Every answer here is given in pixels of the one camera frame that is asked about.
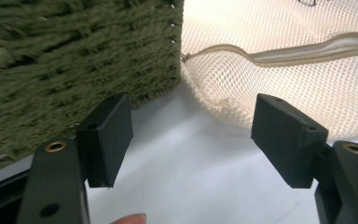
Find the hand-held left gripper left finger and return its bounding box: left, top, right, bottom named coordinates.
left=76, top=91, right=135, bottom=189

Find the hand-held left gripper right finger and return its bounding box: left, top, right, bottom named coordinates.
left=250, top=92, right=330, bottom=189

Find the white mesh laundry bag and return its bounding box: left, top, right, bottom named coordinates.
left=180, top=0, right=358, bottom=142

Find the green knitted garment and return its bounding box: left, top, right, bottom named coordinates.
left=0, top=0, right=186, bottom=177

